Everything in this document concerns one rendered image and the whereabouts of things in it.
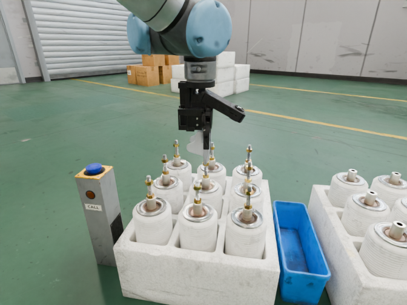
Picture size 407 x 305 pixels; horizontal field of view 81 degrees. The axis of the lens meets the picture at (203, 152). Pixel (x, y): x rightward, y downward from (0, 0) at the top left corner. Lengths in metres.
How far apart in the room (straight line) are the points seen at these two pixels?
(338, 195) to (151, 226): 0.55
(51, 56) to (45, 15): 0.67
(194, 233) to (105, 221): 0.27
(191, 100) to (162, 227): 0.31
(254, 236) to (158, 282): 0.28
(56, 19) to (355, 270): 5.53
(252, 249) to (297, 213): 0.38
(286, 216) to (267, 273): 0.38
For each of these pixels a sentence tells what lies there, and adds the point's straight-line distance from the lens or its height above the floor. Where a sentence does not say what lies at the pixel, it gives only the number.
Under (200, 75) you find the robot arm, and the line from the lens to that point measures 0.56.
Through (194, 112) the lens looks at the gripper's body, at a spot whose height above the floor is 0.48.
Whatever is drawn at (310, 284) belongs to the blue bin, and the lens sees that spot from 0.73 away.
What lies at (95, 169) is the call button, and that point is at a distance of 0.68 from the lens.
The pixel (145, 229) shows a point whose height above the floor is 0.22.
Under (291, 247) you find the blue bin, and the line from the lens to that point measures 0.91.
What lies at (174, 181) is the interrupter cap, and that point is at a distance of 0.72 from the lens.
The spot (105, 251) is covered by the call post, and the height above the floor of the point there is 0.06.
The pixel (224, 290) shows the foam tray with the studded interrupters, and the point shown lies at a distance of 0.66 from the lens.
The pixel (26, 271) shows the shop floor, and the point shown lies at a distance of 0.97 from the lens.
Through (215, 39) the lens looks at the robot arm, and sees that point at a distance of 0.38.
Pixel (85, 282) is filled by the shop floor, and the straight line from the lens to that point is 0.85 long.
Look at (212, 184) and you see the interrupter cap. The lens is 0.70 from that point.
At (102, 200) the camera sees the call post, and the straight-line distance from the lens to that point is 0.70.
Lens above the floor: 0.62
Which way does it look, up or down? 24 degrees down
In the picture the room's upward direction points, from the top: straight up
